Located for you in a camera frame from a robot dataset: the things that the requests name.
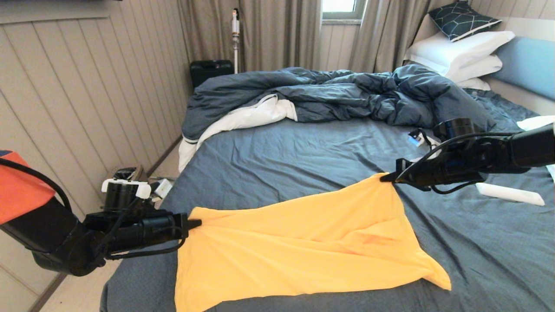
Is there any yellow t-shirt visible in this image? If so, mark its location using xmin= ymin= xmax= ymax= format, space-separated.
xmin=175 ymin=172 xmax=451 ymax=312

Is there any brown trash bin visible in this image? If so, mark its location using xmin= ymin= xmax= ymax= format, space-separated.
xmin=106 ymin=165 xmax=144 ymax=182

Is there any white remote control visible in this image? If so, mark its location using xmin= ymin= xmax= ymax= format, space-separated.
xmin=476 ymin=182 xmax=545 ymax=206

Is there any blue bed sheet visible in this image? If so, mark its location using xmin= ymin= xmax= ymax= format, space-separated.
xmin=101 ymin=89 xmax=555 ymax=312

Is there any crumpled dark blue duvet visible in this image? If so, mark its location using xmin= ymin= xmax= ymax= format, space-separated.
xmin=182 ymin=65 xmax=495 ymax=142

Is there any large white pillow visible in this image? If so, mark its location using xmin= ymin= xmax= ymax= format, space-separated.
xmin=405 ymin=31 xmax=515 ymax=78

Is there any blue headboard pad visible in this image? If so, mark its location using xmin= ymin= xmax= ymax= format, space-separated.
xmin=492 ymin=37 xmax=555 ymax=103

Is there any beige curtain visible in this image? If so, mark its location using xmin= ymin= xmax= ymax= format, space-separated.
xmin=177 ymin=0 xmax=322 ymax=72
xmin=348 ymin=0 xmax=456 ymax=74

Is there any dark patterned cushion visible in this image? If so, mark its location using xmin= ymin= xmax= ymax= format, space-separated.
xmin=428 ymin=2 xmax=501 ymax=43

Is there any dark green suitcase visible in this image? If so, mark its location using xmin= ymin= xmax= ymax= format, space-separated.
xmin=190 ymin=60 xmax=235 ymax=90

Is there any white stick vacuum cleaner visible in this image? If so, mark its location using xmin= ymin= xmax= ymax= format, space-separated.
xmin=232 ymin=9 xmax=240 ymax=74

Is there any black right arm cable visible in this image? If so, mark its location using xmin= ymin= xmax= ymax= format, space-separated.
xmin=397 ymin=132 xmax=516 ymax=195

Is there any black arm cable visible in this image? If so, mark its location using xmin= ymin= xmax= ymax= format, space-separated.
xmin=0 ymin=158 xmax=188 ymax=260
xmin=397 ymin=132 xmax=516 ymax=195

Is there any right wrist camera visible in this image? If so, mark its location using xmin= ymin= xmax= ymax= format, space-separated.
xmin=408 ymin=129 xmax=428 ymax=149

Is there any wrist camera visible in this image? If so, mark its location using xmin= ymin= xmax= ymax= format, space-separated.
xmin=408 ymin=129 xmax=428 ymax=149
xmin=154 ymin=179 xmax=173 ymax=199

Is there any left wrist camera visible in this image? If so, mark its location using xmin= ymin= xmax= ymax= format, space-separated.
xmin=154 ymin=179 xmax=173 ymax=199

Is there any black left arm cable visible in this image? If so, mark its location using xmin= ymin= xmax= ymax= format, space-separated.
xmin=0 ymin=158 xmax=188 ymax=260

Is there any window with grey frame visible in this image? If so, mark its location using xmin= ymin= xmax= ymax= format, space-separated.
xmin=321 ymin=0 xmax=367 ymax=26

